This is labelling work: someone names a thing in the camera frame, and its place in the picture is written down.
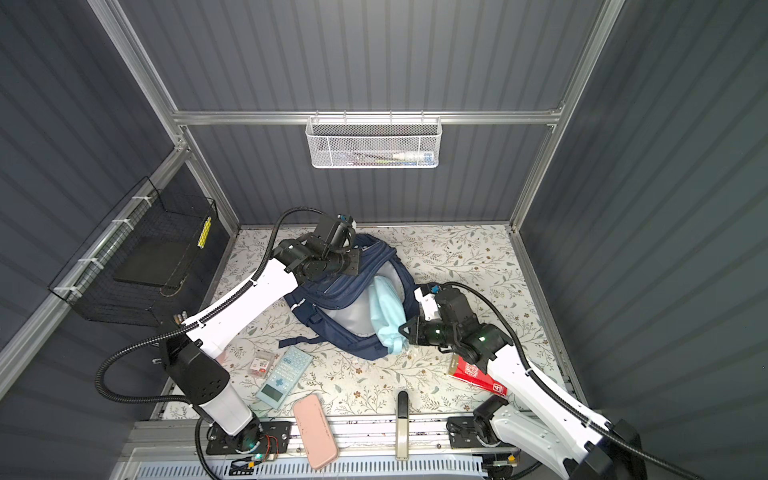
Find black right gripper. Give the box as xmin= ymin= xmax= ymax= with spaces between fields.
xmin=399 ymin=313 xmax=458 ymax=346

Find navy blue student backpack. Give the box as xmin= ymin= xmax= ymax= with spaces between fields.
xmin=278 ymin=234 xmax=419 ymax=360

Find light blue pencil pouch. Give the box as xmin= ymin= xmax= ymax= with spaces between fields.
xmin=367 ymin=275 xmax=407 ymax=355

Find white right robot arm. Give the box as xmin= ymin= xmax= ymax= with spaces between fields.
xmin=400 ymin=281 xmax=696 ymax=479

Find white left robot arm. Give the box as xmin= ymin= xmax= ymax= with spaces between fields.
xmin=94 ymin=212 xmax=361 ymax=437

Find red card box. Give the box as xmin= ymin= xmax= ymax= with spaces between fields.
xmin=448 ymin=354 xmax=508 ymax=397

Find floral table mat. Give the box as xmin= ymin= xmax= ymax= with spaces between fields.
xmin=218 ymin=225 xmax=564 ymax=417

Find light blue calculator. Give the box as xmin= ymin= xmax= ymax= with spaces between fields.
xmin=255 ymin=346 xmax=314 ymax=409

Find black handled metal tool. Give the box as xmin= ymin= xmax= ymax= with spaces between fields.
xmin=395 ymin=390 xmax=409 ymax=461

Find white wire mesh basket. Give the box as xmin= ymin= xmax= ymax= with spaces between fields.
xmin=305 ymin=115 xmax=443 ymax=170

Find black wire wall basket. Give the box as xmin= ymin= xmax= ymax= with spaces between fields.
xmin=49 ymin=184 xmax=227 ymax=327

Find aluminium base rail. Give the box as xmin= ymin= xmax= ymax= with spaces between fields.
xmin=122 ymin=410 xmax=613 ymax=463

